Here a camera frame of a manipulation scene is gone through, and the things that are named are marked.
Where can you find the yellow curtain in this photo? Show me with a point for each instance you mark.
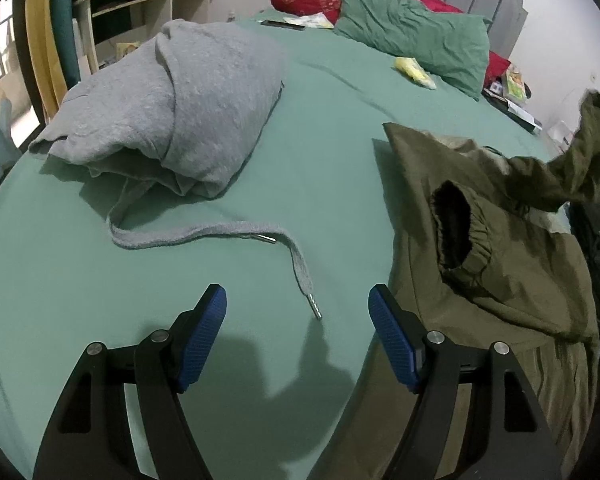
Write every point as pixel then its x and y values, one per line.
pixel 40 35

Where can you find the teal curtain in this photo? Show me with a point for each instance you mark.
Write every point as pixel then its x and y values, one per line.
pixel 65 20

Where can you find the green pillow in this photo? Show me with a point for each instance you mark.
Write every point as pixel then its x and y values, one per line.
pixel 410 30

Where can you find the green snack bag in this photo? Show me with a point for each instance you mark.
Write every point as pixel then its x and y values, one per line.
pixel 515 82

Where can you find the small red pillow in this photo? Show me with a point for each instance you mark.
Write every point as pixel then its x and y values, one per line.
pixel 497 67

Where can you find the grey hoodie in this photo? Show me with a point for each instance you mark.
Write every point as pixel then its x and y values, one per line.
pixel 200 90

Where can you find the bed with green sheet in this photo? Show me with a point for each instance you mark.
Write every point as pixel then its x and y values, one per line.
pixel 305 170

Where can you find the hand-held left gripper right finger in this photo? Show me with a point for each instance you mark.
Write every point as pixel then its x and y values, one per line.
pixel 392 345

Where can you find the black smartphone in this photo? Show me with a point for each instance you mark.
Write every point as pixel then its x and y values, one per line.
pixel 280 24

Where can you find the white nightstand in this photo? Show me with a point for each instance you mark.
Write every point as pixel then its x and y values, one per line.
pixel 560 135

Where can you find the white paper packets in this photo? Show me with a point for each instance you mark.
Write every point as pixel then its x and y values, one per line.
pixel 312 20

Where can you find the yellow packet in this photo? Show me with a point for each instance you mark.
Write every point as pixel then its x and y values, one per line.
pixel 415 70

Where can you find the olive green jacket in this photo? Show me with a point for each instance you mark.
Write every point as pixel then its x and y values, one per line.
pixel 520 280

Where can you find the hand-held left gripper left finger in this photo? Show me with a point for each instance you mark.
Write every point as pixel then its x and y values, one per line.
pixel 200 345

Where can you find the white trash bin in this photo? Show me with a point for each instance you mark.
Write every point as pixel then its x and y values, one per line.
pixel 128 52

